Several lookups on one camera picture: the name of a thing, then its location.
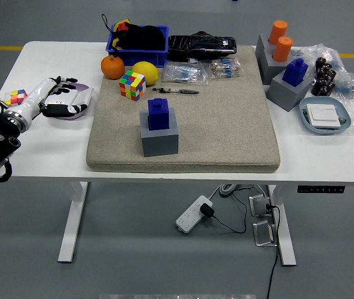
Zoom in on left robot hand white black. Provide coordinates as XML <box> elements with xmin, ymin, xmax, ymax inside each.
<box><xmin>19</xmin><ymin>75</ymin><xmax>89</xmax><ymax>126</ymax></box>

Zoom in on blue seal with square knob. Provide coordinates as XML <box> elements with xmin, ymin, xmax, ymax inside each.
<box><xmin>147</xmin><ymin>97</ymin><xmax>171</xmax><ymax>131</ymax></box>
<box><xmin>282</xmin><ymin>58</ymin><xmax>309</xmax><ymax>87</ymax></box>

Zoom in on grey cube seal holder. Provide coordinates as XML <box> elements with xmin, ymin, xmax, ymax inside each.
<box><xmin>138</xmin><ymin>107</ymin><xmax>180</xmax><ymax>158</ymax></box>
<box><xmin>265</xmin><ymin>69</ymin><xmax>315</xmax><ymax>112</ymax></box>

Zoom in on tall grey double seal holder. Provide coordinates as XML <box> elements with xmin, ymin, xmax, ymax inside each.
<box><xmin>254</xmin><ymin>33</ymin><xmax>293</xmax><ymax>85</ymax></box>

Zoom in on orange cylinder seal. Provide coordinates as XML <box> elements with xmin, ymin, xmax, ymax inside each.
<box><xmin>268</xmin><ymin>20</ymin><xmax>289</xmax><ymax>45</ymax></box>
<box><xmin>272</xmin><ymin>36</ymin><xmax>294</xmax><ymax>63</ymax></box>

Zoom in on pastel multicolour puzzle cube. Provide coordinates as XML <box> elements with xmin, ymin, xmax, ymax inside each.
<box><xmin>4</xmin><ymin>89</ymin><xmax>28</xmax><ymax>107</ymax></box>

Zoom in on orange mandarin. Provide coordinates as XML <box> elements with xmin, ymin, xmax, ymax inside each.
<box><xmin>100</xmin><ymin>55</ymin><xmax>125</xmax><ymax>80</ymax></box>

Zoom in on bright multicolour puzzle cube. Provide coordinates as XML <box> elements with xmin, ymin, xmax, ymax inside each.
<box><xmin>118</xmin><ymin>70</ymin><xmax>147</xmax><ymax>102</ymax></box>

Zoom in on white table leg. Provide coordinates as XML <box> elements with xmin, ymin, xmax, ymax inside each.
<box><xmin>267</xmin><ymin>185</ymin><xmax>297</xmax><ymax>267</ymax></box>
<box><xmin>57</xmin><ymin>181</ymin><xmax>90</xmax><ymax>264</ymax></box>

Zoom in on blue plastic bin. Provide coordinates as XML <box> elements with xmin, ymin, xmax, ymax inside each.
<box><xmin>105</xmin><ymin>24</ymin><xmax>170</xmax><ymax>69</ymax></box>

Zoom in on yellow and red toy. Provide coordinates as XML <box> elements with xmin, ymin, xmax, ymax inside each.
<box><xmin>112</xmin><ymin>19</ymin><xmax>131</xmax><ymax>50</ymax></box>

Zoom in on yellow lemon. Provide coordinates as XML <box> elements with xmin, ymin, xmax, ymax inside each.
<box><xmin>132</xmin><ymin>61</ymin><xmax>160</xmax><ymax>87</ymax></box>

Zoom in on black table control panel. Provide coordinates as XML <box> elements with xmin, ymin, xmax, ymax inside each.
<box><xmin>297</xmin><ymin>185</ymin><xmax>345</xmax><ymax>194</ymax></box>

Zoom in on black fabric pouch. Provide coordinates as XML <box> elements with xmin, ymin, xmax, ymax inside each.
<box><xmin>114</xmin><ymin>22</ymin><xmax>166</xmax><ymax>50</ymax></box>

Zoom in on black pen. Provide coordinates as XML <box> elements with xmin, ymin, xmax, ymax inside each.
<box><xmin>151</xmin><ymin>87</ymin><xmax>200</xmax><ymax>95</ymax></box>

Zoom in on clear bag of blue resistors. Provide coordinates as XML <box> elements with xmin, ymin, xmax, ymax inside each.
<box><xmin>161</xmin><ymin>60</ymin><xmax>209</xmax><ymax>87</ymax></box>

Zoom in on black wrapped keyboard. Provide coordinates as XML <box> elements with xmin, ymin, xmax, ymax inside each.
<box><xmin>167</xmin><ymin>31</ymin><xmax>237</xmax><ymax>62</ymax></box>

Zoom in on light blue plate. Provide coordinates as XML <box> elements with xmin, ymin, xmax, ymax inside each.
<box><xmin>299</xmin><ymin>96</ymin><xmax>352</xmax><ymax>135</ymax></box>

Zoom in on grey-brown mat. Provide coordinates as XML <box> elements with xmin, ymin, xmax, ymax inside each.
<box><xmin>85</xmin><ymin>45</ymin><xmax>281</xmax><ymax>174</ymax></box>

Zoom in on black power adapter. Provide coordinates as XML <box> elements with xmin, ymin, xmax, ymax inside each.
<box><xmin>199</xmin><ymin>202</ymin><xmax>215</xmax><ymax>219</ymax></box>

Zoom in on clear bag of brown resistors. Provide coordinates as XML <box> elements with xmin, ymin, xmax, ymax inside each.
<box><xmin>208</xmin><ymin>57</ymin><xmax>243</xmax><ymax>79</ymax></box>

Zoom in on white power strip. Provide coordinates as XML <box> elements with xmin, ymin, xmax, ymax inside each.
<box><xmin>175</xmin><ymin>195</ymin><xmax>214</xmax><ymax>235</ymax></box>

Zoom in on crumpled clear plastic bags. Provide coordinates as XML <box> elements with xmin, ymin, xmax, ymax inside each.
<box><xmin>290</xmin><ymin>43</ymin><xmax>354</xmax><ymax>100</ymax></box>

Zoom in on dark brown capacitors cluster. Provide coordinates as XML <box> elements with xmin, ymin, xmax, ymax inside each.
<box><xmin>310</xmin><ymin>57</ymin><xmax>337</xmax><ymax>97</ymax></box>

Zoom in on white wall socket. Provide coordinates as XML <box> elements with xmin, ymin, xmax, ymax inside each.
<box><xmin>44</xmin><ymin>88</ymin><xmax>94</xmax><ymax>110</ymax></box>

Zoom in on black strap cord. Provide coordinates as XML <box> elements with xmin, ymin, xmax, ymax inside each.
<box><xmin>101</xmin><ymin>14</ymin><xmax>118</xmax><ymax>57</ymax></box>

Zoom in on long black floor cable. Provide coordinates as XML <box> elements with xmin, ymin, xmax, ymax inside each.
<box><xmin>265</xmin><ymin>204</ymin><xmax>282</xmax><ymax>299</ymax></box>

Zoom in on metal bracket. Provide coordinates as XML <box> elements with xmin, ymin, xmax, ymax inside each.
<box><xmin>248</xmin><ymin>194</ymin><xmax>274</xmax><ymax>218</ymax></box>
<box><xmin>252</xmin><ymin>220</ymin><xmax>278</xmax><ymax>247</ymax></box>

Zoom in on thin black adapter cable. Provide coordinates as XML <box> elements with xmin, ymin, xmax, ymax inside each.
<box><xmin>209</xmin><ymin>186</ymin><xmax>248</xmax><ymax>234</ymax></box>

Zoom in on white power cable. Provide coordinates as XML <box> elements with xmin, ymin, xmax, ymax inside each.
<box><xmin>208</xmin><ymin>183</ymin><xmax>270</xmax><ymax>200</ymax></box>

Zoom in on white wall switch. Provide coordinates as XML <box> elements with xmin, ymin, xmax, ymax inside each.
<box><xmin>306</xmin><ymin>103</ymin><xmax>342</xmax><ymax>128</ymax></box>

